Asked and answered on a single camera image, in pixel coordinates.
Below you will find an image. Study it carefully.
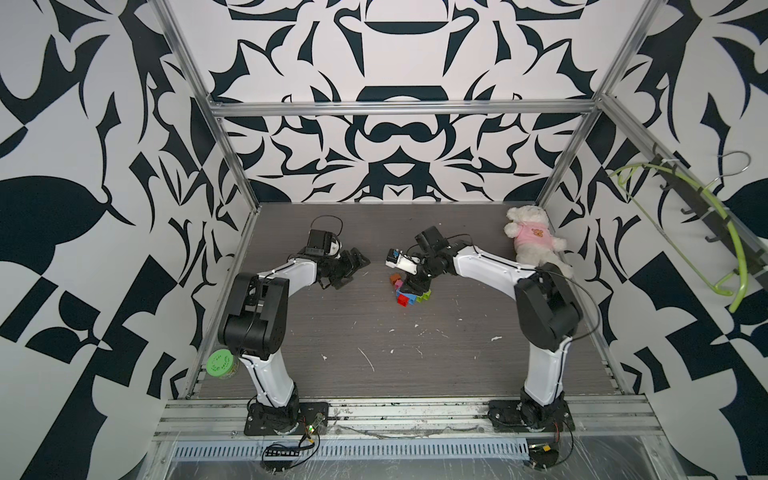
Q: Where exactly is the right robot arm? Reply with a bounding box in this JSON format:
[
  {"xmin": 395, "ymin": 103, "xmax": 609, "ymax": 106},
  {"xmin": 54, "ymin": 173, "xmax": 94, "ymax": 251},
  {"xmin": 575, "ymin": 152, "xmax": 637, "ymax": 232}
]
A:
[{"xmin": 386, "ymin": 227, "xmax": 585, "ymax": 430}]

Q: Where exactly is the green clothes hanger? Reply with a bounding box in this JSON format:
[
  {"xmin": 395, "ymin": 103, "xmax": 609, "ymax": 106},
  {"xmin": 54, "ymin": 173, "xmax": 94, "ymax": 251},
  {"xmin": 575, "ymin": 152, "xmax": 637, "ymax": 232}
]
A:
[{"xmin": 609, "ymin": 162, "xmax": 750, "ymax": 313}]

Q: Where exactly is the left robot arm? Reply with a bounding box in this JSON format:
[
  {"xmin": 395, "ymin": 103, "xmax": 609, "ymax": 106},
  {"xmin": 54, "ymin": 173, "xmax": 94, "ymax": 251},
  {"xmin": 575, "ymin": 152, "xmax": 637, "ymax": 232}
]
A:
[{"xmin": 217, "ymin": 229, "xmax": 370, "ymax": 433}]

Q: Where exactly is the black connector box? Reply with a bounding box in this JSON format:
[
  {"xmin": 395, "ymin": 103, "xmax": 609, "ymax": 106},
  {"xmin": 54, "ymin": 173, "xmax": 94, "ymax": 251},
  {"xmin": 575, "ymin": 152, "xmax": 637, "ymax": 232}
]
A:
[
  {"xmin": 260, "ymin": 444, "xmax": 301, "ymax": 473},
  {"xmin": 526, "ymin": 444, "xmax": 559, "ymax": 471}
]

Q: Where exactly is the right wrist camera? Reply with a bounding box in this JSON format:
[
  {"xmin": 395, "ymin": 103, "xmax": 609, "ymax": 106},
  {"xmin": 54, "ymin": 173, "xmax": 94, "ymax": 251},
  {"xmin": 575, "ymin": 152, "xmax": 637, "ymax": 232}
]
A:
[{"xmin": 385, "ymin": 249, "xmax": 420, "ymax": 275}]

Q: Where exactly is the black connector box left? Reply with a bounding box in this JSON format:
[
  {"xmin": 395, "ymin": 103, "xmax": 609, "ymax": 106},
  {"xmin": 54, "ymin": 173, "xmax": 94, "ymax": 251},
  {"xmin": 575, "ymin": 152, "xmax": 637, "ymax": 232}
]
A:
[{"xmin": 260, "ymin": 444, "xmax": 301, "ymax": 473}]

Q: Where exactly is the white teddy bear pink shirt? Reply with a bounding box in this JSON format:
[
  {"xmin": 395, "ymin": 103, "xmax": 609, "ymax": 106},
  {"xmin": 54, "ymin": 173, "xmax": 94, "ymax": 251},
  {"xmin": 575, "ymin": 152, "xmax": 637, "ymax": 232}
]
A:
[{"xmin": 503, "ymin": 205, "xmax": 573, "ymax": 279}]

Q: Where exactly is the black connector box right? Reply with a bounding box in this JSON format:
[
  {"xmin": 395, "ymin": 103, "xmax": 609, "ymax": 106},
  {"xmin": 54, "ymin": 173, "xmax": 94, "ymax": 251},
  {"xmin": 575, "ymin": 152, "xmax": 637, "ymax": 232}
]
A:
[{"xmin": 526, "ymin": 444, "xmax": 559, "ymax": 471}]

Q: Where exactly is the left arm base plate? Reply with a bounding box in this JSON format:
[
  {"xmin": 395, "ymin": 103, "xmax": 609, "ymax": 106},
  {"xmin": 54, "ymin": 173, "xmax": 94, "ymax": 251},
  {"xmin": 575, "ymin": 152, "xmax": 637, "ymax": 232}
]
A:
[{"xmin": 243, "ymin": 401, "xmax": 330, "ymax": 436}]

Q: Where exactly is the black wall hook rack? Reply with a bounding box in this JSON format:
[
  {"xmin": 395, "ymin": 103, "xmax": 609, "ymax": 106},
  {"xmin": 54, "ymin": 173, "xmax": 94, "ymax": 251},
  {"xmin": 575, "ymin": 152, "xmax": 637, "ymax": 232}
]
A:
[{"xmin": 647, "ymin": 143, "xmax": 767, "ymax": 282}]

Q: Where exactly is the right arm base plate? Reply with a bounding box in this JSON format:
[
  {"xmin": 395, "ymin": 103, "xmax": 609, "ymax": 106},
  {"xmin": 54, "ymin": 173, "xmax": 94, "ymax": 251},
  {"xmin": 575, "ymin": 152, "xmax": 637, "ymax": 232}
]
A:
[{"xmin": 487, "ymin": 395, "xmax": 575, "ymax": 433}]

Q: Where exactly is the blue long lego brick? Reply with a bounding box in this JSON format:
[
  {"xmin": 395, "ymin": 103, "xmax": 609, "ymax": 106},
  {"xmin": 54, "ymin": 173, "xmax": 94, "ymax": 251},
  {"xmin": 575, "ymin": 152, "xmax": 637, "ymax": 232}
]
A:
[{"xmin": 396, "ymin": 290, "xmax": 418, "ymax": 305}]

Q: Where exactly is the white vent grille strip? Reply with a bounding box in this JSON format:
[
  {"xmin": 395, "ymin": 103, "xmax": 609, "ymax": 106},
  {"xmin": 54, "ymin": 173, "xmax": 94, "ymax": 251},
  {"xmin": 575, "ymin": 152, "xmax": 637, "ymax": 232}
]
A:
[{"xmin": 173, "ymin": 438, "xmax": 529, "ymax": 461}]

